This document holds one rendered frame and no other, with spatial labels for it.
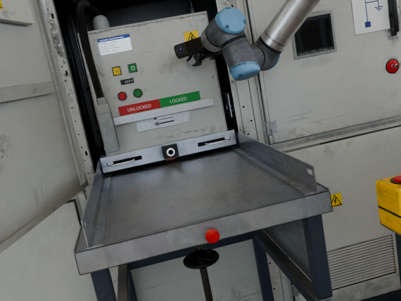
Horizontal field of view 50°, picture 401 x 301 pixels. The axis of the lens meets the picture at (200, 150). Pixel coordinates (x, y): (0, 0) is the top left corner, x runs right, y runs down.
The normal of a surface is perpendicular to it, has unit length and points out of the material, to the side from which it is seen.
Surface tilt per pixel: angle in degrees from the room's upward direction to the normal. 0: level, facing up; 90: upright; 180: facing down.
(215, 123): 90
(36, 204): 90
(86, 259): 90
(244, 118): 90
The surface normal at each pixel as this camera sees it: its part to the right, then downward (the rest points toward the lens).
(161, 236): 0.18, 0.16
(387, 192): -0.97, 0.22
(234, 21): 0.33, -0.24
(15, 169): 0.98, -0.15
